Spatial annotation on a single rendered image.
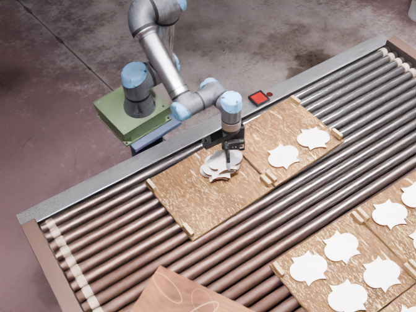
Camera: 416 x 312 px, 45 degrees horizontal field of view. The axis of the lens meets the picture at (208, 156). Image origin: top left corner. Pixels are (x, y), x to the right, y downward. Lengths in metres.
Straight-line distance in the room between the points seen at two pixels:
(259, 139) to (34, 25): 2.94
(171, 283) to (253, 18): 3.17
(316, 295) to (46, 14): 3.69
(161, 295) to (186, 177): 0.58
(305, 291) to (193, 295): 0.41
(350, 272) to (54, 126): 2.48
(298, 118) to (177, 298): 1.05
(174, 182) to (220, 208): 0.23
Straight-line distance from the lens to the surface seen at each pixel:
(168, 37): 2.07
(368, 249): 2.00
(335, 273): 1.92
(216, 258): 1.92
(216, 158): 2.07
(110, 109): 2.39
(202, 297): 1.72
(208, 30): 4.39
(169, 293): 1.74
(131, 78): 2.19
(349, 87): 2.57
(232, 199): 2.04
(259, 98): 2.43
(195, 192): 2.06
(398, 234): 2.07
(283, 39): 4.32
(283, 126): 2.31
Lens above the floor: 2.62
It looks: 51 degrees down
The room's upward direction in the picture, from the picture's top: 2 degrees counter-clockwise
